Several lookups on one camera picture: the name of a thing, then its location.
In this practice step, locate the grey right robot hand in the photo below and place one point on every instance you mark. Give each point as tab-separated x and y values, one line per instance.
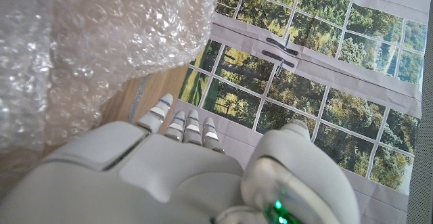
152	176

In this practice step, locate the clear bubble wrap sheet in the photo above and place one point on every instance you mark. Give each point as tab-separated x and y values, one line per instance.
84	31

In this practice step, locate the printed window forest backdrop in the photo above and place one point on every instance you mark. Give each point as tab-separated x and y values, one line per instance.
304	82

